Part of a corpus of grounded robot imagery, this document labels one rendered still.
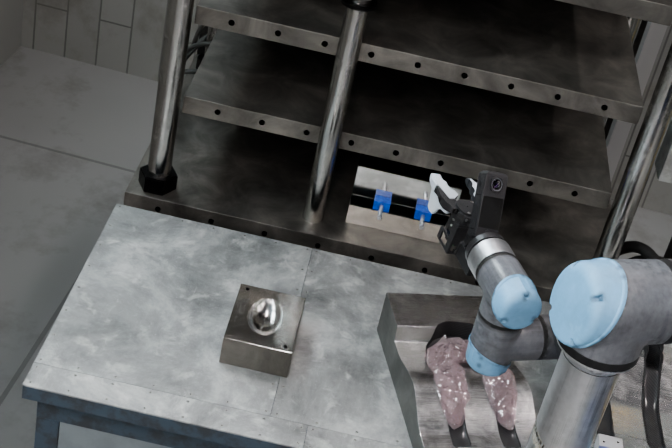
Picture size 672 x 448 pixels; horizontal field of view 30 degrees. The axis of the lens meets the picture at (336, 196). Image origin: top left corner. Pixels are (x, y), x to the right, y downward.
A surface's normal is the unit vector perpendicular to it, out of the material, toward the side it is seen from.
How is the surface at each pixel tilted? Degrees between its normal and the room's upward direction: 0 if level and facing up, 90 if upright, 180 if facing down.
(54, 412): 90
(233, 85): 0
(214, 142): 0
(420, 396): 24
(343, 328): 0
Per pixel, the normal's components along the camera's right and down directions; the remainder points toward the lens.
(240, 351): -0.12, 0.51
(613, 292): 0.26, -0.29
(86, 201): 0.18, -0.83
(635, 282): 0.28, -0.55
